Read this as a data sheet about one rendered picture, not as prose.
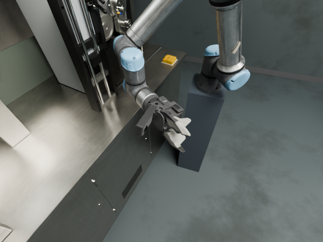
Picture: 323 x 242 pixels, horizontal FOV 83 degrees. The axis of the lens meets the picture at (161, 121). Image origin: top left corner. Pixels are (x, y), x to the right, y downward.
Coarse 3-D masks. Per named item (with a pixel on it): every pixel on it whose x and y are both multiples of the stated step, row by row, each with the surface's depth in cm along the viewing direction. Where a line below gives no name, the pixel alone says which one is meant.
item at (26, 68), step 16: (16, 48) 89; (32, 48) 96; (0, 64) 86; (16, 64) 92; (32, 64) 99; (48, 64) 107; (0, 80) 88; (16, 80) 95; (32, 80) 102; (0, 96) 91; (16, 96) 97
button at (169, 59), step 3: (165, 57) 121; (168, 57) 121; (171, 57) 121; (174, 57) 121; (162, 60) 120; (165, 60) 119; (168, 60) 118; (171, 60) 118; (174, 60) 121; (168, 63) 120; (171, 63) 118
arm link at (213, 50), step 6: (210, 48) 88; (216, 48) 88; (204, 54) 91; (210, 54) 87; (216, 54) 85; (204, 60) 92; (210, 60) 88; (216, 60) 86; (204, 66) 94; (210, 66) 89; (204, 72) 95; (210, 72) 92
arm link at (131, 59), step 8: (128, 48) 61; (136, 48) 61; (120, 56) 64; (128, 56) 58; (136, 56) 58; (128, 64) 58; (136, 64) 59; (128, 72) 61; (136, 72) 61; (144, 72) 64; (128, 80) 64; (136, 80) 63; (144, 80) 66
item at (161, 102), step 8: (152, 96) 63; (144, 104) 63; (152, 104) 63; (160, 104) 64; (168, 104) 61; (176, 104) 61; (160, 112) 58; (176, 112) 60; (160, 120) 59; (160, 128) 61; (168, 128) 61
